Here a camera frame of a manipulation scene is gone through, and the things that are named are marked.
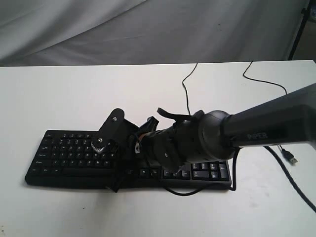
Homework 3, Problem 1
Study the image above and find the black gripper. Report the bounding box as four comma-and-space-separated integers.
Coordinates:
91, 108, 158, 193

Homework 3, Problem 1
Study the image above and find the black acer keyboard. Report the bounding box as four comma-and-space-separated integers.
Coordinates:
25, 130, 232, 190

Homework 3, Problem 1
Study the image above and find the grey backdrop cloth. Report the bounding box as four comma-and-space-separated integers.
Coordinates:
0, 0, 308, 66

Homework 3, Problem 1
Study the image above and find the black tripod stand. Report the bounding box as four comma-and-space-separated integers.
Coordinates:
287, 0, 313, 61

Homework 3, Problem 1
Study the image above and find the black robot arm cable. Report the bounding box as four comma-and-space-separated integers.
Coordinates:
162, 144, 316, 213

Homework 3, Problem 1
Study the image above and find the black USB cable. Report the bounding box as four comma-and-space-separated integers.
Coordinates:
182, 61, 298, 166

